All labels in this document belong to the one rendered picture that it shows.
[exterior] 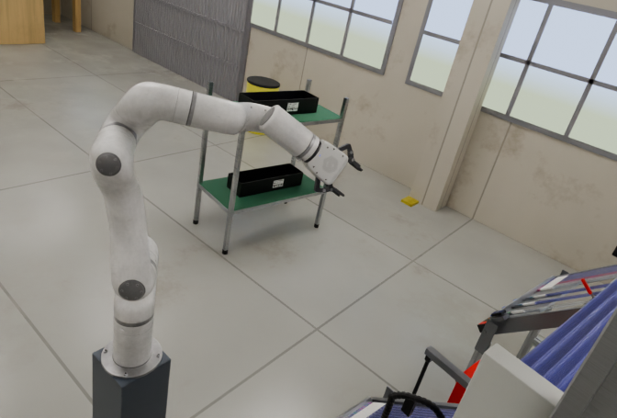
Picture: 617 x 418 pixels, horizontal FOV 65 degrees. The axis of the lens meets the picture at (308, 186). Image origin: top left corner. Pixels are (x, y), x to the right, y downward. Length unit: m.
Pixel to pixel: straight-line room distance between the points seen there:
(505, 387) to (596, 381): 0.10
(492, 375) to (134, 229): 1.09
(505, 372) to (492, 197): 4.32
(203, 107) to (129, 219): 0.37
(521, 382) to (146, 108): 1.02
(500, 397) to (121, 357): 1.37
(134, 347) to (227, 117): 0.81
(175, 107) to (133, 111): 0.10
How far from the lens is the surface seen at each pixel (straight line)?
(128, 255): 1.43
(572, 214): 4.64
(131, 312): 1.58
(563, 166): 4.55
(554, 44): 4.46
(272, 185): 3.56
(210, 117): 1.25
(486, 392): 0.51
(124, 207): 1.37
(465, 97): 4.46
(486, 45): 4.39
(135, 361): 1.72
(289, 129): 1.29
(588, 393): 0.43
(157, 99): 1.24
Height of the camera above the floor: 2.00
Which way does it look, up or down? 26 degrees down
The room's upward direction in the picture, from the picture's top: 12 degrees clockwise
